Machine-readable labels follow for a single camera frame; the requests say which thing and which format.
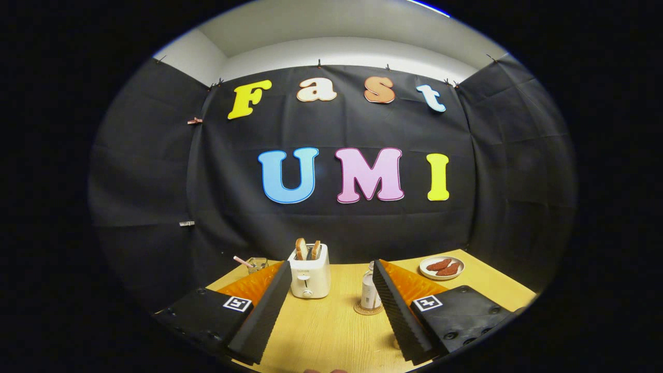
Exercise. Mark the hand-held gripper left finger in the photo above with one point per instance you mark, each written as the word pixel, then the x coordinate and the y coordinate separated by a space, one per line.
pixel 264 316

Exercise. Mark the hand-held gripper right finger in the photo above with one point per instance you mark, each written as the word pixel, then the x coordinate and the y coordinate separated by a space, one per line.
pixel 399 316

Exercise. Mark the round wooden coaster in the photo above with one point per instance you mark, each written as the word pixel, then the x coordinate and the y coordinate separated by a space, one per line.
pixel 362 311

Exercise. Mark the clear juice bottle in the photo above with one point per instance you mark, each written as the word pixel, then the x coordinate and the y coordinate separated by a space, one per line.
pixel 369 292

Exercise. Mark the round white plate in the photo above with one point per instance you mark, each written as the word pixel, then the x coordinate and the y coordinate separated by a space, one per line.
pixel 424 272

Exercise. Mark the white toaster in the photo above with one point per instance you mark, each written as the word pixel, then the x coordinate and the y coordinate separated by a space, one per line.
pixel 310 282

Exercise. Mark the wooden table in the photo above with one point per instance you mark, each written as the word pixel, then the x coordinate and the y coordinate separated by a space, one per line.
pixel 321 331

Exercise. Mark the red meat piece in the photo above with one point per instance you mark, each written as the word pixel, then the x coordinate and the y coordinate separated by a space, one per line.
pixel 438 264
pixel 448 269

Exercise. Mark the toasted bread slice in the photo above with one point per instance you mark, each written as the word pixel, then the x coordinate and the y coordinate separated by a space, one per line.
pixel 315 250
pixel 301 249

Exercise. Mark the black backdrop cloth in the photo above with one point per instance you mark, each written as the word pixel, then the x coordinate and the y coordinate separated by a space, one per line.
pixel 362 129

